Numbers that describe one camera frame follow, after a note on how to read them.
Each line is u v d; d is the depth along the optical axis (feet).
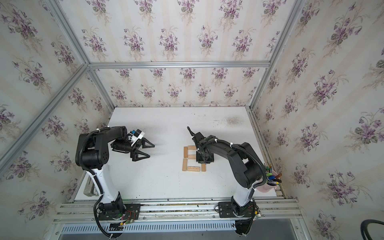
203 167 2.88
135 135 2.45
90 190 2.45
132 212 2.36
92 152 1.77
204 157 2.57
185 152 3.12
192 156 3.00
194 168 2.83
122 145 2.51
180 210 2.46
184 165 2.90
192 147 3.13
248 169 1.55
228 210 2.40
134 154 2.40
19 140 1.82
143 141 2.67
